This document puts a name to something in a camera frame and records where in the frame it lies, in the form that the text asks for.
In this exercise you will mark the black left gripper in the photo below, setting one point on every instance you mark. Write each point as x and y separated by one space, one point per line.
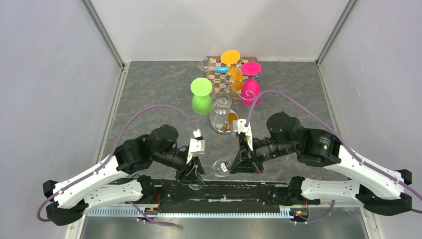
185 176

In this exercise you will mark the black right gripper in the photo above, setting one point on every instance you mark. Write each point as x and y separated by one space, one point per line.
247 161

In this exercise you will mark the clear wine glass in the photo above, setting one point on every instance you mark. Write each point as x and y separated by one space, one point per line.
207 64
220 169
220 110

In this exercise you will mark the chrome wine glass rack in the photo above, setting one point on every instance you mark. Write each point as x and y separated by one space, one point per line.
232 115

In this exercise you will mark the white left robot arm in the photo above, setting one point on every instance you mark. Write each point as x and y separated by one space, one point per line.
111 181

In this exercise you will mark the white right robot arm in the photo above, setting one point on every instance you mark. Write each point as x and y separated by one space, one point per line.
378 189

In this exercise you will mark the clear wine glass front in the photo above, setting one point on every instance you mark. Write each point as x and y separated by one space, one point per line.
220 110

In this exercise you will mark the pink plastic wine glass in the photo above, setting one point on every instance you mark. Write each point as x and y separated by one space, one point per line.
250 88

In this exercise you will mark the green plastic wine glass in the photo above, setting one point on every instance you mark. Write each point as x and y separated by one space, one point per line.
201 102

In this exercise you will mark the clear wine glass back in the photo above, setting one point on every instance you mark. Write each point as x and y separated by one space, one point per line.
207 64

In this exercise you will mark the orange plastic wine glass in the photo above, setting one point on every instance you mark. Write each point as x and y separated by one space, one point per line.
233 75

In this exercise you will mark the wooden chess board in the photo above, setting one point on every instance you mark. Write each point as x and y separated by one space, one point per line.
218 81

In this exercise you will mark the blue cylindrical tube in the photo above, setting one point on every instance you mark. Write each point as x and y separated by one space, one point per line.
221 70

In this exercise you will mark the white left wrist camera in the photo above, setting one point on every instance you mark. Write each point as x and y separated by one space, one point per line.
196 146

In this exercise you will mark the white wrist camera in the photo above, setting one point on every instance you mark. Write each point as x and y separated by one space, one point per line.
196 146
240 127

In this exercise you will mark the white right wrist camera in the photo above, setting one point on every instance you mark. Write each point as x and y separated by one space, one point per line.
240 127

